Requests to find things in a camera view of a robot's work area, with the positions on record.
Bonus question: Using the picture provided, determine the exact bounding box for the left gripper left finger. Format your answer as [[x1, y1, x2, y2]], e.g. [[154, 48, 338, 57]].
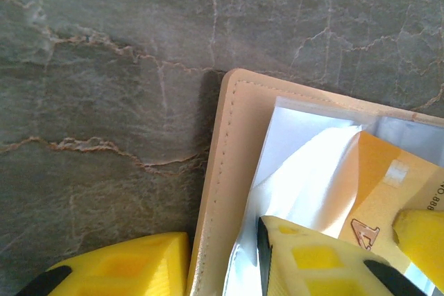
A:
[[15, 232, 191, 296]]

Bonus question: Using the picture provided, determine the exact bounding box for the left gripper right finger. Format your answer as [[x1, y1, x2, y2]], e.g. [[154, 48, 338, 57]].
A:
[[257, 215, 428, 296]]

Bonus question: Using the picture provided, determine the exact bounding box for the beige leather card holder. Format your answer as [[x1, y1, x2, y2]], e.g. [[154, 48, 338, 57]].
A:
[[185, 69, 444, 296]]

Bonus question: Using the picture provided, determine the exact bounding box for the gold credit card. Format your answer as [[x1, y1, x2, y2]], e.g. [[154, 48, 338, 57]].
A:
[[338, 131, 444, 275]]

